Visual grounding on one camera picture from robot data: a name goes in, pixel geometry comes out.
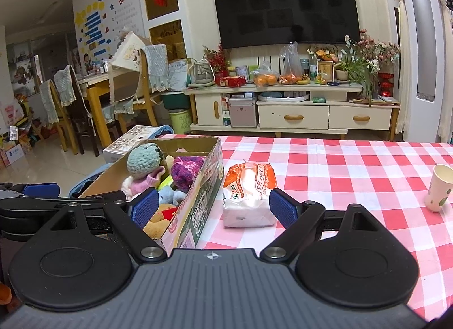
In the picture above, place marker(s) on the flower plant pot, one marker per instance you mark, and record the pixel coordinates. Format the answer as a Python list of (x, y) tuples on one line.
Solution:
[(363, 60)]

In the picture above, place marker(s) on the green trash bin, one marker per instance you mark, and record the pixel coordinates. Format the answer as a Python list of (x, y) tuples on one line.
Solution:
[(181, 121)]

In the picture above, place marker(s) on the pink storage box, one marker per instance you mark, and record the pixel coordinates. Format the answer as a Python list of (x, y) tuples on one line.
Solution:
[(243, 112)]

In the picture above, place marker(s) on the orange white tissue pack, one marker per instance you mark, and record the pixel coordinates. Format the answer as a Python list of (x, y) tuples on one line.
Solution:
[(246, 191)]

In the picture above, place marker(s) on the teal knitted hat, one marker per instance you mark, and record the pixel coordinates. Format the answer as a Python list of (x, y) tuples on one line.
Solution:
[(144, 159)]

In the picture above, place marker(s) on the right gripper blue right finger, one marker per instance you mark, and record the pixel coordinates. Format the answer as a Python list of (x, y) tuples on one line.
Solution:
[(286, 209)]

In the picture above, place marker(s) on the green yellow sponge cloth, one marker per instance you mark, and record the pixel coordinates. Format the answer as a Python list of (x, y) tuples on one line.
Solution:
[(168, 181)]

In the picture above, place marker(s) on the cardboard box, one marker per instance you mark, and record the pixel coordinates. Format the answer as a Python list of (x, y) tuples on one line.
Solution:
[(192, 214)]

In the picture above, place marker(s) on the cream tv cabinet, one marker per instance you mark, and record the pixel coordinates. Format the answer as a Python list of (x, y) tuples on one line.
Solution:
[(296, 108)]

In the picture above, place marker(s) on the black television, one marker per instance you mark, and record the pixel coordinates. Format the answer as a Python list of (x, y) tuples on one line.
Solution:
[(244, 23)]

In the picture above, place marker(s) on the wooden dining chair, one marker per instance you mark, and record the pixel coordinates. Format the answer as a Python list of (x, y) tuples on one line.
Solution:
[(138, 74)]

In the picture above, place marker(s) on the yellow plush bear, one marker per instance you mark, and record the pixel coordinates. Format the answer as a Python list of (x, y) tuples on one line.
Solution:
[(160, 221)]

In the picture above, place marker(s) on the white paper cup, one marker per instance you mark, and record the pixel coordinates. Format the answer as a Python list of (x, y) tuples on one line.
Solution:
[(440, 187)]

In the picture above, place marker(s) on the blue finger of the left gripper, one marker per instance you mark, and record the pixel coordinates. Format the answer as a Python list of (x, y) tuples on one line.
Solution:
[(42, 190)]

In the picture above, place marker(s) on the purple pink knitted hat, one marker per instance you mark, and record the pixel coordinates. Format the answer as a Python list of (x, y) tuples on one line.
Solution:
[(185, 170)]

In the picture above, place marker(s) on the white printed carton box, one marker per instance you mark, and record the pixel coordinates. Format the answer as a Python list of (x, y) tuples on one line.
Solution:
[(126, 142)]

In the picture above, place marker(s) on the white standing air conditioner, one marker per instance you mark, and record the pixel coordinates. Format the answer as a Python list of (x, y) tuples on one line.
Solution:
[(425, 78)]

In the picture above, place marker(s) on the red white checkered tablecloth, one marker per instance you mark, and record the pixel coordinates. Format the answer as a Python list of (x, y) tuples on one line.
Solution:
[(390, 179)]

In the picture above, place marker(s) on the pink knitted cloth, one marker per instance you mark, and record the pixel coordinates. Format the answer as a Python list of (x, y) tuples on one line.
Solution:
[(132, 187)]

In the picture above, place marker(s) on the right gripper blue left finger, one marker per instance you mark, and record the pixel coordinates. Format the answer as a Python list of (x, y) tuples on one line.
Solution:
[(142, 207)]

